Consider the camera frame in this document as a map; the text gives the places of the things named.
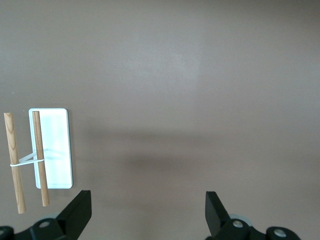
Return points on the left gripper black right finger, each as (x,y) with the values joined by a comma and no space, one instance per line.
(220,220)

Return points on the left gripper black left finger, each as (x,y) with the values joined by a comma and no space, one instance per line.
(72,215)

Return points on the white rectangular tray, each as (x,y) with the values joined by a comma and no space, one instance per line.
(57,150)

